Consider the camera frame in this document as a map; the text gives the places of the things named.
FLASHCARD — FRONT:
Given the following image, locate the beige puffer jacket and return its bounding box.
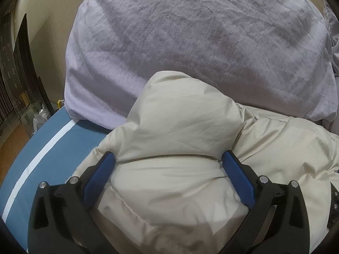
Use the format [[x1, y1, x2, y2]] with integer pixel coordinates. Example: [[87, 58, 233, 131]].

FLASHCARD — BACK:
[[70, 70, 339, 254]]

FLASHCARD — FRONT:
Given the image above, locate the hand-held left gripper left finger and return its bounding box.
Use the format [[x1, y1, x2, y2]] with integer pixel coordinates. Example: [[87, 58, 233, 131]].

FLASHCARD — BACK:
[[29, 151, 117, 254]]

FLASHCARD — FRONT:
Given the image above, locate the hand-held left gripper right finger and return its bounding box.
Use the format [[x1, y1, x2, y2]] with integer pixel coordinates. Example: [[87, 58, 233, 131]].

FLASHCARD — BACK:
[[222, 150, 311, 254]]

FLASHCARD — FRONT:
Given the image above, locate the blue white striped bed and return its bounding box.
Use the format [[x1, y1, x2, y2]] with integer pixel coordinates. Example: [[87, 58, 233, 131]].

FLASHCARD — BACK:
[[0, 108, 129, 247]]

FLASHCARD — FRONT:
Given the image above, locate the large lilac pillow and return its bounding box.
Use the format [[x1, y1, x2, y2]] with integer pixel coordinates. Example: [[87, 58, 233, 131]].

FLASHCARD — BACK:
[[64, 0, 333, 124]]

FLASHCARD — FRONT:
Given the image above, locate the clear plastic bag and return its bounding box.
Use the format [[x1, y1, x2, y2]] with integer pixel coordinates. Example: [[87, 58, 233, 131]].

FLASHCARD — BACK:
[[32, 108, 50, 134]]

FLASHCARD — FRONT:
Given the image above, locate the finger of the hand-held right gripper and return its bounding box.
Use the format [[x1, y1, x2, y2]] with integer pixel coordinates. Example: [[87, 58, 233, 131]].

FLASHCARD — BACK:
[[326, 182, 339, 231]]

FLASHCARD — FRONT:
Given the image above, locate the dark cabinet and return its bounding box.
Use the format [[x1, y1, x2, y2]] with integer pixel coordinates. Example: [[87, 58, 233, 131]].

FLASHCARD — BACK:
[[0, 7, 55, 128]]

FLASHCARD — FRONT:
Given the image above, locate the small lilac pillow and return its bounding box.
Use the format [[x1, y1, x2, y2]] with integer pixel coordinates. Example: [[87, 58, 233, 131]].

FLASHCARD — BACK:
[[322, 4, 339, 78]]

